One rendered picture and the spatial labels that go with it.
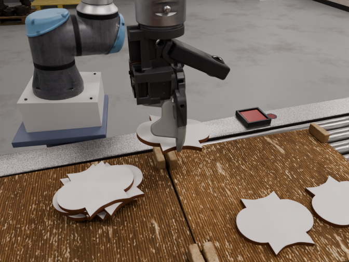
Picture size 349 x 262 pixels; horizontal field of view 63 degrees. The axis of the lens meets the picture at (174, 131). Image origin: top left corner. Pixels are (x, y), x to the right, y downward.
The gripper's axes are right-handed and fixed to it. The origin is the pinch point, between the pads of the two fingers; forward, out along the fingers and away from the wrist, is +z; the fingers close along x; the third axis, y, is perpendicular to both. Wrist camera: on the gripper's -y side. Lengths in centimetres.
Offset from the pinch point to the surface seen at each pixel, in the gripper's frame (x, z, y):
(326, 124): -12, 14, -48
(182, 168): -2.0, 12.0, -2.4
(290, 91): -191, 107, -179
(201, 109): -179, 107, -74
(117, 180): 3.2, 7.1, 12.0
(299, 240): 21.2, 10.9, -15.9
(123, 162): -7.6, 12.0, 10.1
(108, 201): 8.0, 7.1, 14.1
